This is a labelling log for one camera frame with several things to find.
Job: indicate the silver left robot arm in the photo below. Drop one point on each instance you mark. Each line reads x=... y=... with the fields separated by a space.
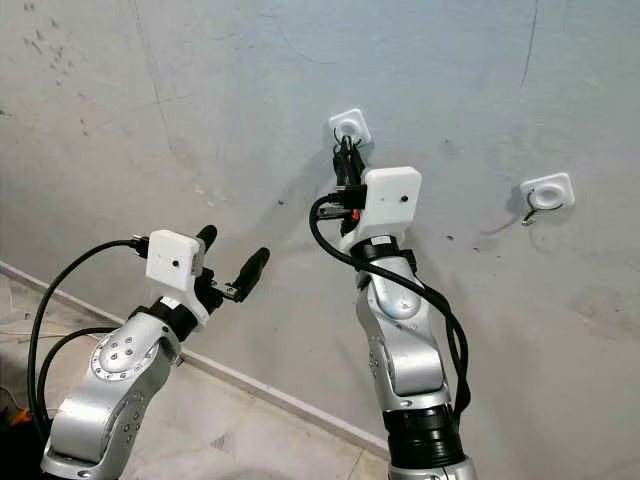
x=105 y=400

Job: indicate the black round bin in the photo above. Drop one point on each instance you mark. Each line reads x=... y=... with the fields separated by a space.
x=15 y=465

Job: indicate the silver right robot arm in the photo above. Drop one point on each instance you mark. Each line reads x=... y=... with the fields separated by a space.
x=400 y=350

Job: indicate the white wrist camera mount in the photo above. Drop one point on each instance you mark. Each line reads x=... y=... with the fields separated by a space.
x=392 y=195
x=172 y=262

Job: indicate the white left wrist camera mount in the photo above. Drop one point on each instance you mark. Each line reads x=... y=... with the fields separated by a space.
x=172 y=262

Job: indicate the white adhesive wall hook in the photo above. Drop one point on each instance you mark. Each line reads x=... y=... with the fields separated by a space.
x=338 y=120
x=560 y=183

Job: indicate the small orange object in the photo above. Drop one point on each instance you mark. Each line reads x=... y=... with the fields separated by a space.
x=18 y=416

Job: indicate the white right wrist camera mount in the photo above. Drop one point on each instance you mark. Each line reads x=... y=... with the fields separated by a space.
x=392 y=195

